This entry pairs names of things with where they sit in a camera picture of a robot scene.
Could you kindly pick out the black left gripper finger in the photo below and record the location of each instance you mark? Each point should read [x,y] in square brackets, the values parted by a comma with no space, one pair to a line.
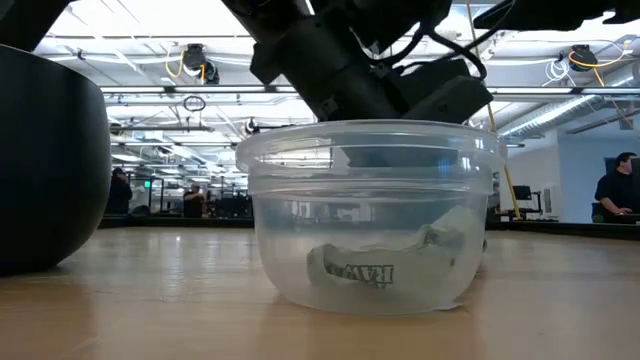
[400,157]

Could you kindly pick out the green stevia packet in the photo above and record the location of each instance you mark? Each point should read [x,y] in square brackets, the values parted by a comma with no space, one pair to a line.
[360,275]
[450,240]

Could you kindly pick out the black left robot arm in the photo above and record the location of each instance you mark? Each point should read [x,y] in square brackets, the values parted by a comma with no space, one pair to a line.
[325,65]

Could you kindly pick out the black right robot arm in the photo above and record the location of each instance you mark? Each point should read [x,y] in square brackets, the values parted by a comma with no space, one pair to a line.
[550,12]

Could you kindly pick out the clear plastic container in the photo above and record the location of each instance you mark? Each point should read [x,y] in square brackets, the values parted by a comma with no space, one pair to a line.
[270,165]

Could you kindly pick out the person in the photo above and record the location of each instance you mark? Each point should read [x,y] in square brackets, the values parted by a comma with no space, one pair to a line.
[617,190]
[120,192]
[194,202]

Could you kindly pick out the green ceramic mug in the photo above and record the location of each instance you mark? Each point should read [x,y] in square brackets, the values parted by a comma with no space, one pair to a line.
[50,160]

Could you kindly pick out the silver ventilation duct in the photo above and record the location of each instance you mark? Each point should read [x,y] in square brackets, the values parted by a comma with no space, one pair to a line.
[550,115]

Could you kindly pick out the black table frame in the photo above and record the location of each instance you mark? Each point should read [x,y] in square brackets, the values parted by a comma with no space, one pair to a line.
[175,221]

